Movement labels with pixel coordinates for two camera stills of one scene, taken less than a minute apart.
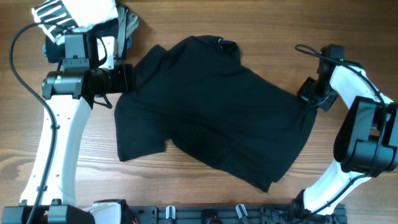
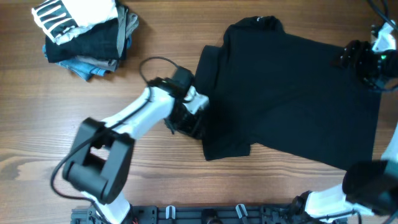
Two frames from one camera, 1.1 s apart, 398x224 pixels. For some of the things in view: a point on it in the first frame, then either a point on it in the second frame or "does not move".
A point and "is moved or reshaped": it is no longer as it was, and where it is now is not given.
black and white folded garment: x=60 y=17 does not move
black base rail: x=231 y=214 does not move
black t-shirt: x=214 y=104 is moved or reshaped
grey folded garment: x=127 y=22 does not move
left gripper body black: x=119 y=79 → x=185 y=120
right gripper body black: x=314 y=94 → x=365 y=61
